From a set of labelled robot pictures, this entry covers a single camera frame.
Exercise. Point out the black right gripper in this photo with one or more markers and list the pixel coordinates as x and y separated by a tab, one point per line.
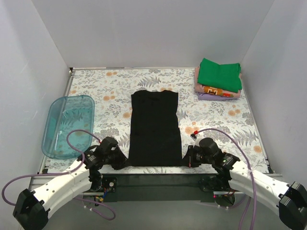
190	156

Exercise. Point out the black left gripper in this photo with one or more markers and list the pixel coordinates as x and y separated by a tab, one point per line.
120	158

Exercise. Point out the black t-shirt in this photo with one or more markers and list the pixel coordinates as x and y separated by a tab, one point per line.
155	138

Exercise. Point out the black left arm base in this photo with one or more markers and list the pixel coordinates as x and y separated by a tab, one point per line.
104	184

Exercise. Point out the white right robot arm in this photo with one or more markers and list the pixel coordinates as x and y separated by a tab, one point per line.
288	201

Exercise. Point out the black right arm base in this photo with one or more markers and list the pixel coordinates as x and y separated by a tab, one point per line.
219	187

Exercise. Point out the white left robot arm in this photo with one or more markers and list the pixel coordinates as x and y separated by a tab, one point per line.
34	208

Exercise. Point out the floral table mat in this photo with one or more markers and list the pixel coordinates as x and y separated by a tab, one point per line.
229	123

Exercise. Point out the lavender folded t-shirt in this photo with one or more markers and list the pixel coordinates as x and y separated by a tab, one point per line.
210	97

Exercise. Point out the teal plastic bin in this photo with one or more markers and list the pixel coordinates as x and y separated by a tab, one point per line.
66	114

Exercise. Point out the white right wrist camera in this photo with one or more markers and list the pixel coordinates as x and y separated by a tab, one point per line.
195	136

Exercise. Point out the aluminium frame rail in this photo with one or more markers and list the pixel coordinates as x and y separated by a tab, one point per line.
154	187

